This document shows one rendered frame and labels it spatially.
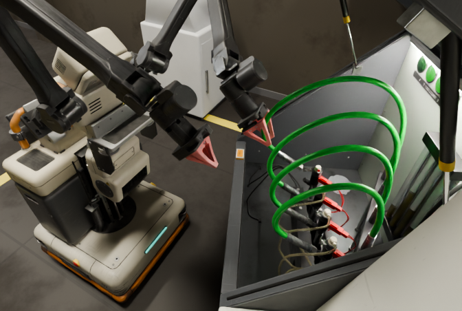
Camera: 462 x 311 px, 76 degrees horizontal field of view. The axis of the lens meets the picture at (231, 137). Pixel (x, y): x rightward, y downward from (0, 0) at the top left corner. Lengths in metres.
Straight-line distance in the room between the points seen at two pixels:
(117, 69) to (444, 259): 0.66
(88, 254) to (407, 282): 1.55
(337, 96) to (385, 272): 0.70
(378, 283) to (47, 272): 1.90
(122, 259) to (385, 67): 1.49
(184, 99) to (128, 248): 1.25
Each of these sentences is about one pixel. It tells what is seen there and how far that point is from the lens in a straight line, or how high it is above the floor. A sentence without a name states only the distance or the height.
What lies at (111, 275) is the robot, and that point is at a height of 0.28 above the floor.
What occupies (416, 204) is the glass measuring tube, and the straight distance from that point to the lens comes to 0.95.
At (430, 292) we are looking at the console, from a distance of 0.53.
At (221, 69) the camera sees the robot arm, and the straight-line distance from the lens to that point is 0.80.
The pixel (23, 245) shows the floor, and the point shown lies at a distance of 2.39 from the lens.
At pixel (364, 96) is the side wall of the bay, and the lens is 1.17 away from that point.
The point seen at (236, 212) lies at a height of 0.95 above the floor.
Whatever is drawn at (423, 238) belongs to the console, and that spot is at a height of 1.36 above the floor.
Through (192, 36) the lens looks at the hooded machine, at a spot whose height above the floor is 0.86.
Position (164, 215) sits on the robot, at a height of 0.28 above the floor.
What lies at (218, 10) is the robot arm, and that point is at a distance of 0.95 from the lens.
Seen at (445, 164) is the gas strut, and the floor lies 1.47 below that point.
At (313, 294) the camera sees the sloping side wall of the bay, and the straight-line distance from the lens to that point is 0.74.
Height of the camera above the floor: 1.75
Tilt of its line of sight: 39 degrees down
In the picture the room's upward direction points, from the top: 2 degrees clockwise
